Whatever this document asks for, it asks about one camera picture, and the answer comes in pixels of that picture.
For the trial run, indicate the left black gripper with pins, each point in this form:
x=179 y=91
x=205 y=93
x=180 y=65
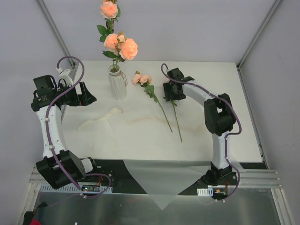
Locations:
x=82 y=94

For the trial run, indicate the white cable duct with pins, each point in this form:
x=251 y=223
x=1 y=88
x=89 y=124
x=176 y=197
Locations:
x=72 y=189
x=205 y=191

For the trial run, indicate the pink rose stem top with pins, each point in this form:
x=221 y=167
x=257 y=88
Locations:
x=110 y=11

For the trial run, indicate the pink rose stem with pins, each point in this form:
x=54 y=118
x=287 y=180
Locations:
x=145 y=82
x=177 y=122
x=110 y=11
x=120 y=49

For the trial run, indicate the right aluminium frame post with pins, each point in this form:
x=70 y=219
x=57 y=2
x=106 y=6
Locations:
x=265 y=22

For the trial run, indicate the cream ribbon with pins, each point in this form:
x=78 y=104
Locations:
x=147 y=122

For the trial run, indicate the right white cable duct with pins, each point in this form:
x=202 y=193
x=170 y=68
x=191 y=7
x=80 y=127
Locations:
x=205 y=191

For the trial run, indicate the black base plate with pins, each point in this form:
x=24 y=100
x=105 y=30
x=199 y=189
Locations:
x=159 y=178

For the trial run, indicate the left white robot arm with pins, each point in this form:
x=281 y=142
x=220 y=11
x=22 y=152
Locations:
x=59 y=166

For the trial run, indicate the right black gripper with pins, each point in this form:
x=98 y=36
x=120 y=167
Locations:
x=170 y=91

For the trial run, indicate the white ribbed ceramic vase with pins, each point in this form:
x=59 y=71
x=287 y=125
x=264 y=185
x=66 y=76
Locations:
x=118 y=82

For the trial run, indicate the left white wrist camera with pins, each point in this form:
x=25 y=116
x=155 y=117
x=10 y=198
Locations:
x=65 y=75

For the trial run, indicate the white wrapping paper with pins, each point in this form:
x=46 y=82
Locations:
x=195 y=148

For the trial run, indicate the left white cable duct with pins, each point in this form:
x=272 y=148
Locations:
x=72 y=189

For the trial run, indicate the left aluminium frame post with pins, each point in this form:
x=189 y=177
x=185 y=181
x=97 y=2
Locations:
x=53 y=28

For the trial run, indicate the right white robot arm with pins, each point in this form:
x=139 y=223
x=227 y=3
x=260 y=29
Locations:
x=218 y=117

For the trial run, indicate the red black object corner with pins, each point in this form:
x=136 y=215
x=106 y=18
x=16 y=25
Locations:
x=28 y=218

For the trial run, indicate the aluminium frame post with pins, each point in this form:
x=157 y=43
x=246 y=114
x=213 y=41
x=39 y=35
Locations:
x=53 y=28
x=265 y=22

